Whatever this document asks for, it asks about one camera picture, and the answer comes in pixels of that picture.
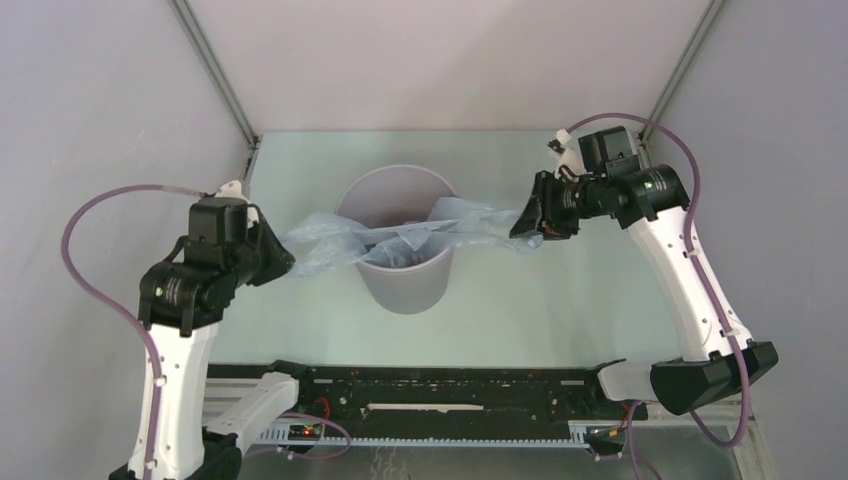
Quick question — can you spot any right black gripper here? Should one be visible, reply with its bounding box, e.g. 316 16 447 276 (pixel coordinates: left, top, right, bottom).
508 170 604 242

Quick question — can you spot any light blue plastic trash bag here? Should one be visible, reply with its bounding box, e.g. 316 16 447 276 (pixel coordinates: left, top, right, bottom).
280 197 542 277

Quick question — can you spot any grey cylindrical trash bin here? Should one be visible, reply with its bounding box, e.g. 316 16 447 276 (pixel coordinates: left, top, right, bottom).
335 165 457 315

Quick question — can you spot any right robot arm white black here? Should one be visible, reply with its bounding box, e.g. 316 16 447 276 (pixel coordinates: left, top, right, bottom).
509 127 779 418

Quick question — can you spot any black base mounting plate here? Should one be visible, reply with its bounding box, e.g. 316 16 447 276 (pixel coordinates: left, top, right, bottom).
208 362 664 441

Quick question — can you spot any left controller board with leds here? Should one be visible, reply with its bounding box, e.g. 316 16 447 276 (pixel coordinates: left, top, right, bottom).
286 424 323 442

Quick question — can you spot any right controller board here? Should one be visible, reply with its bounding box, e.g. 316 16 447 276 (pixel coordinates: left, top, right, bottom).
584 427 626 457

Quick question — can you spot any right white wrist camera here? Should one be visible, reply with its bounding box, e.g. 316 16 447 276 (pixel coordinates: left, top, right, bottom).
547 129 586 182

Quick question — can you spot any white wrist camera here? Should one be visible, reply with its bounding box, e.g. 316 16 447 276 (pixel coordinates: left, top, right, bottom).
214 180 250 203
547 129 586 182

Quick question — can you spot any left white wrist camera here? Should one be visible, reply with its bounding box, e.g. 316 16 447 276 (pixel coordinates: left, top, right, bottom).
214 180 250 203

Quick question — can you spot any left corner aluminium post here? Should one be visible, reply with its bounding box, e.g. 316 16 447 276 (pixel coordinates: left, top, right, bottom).
167 0 259 150

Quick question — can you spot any corner aluminium post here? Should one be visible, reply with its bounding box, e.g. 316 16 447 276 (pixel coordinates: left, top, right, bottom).
167 0 259 150
641 0 730 134

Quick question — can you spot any right corner aluminium post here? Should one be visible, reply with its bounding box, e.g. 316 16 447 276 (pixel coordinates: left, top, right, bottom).
641 0 730 134

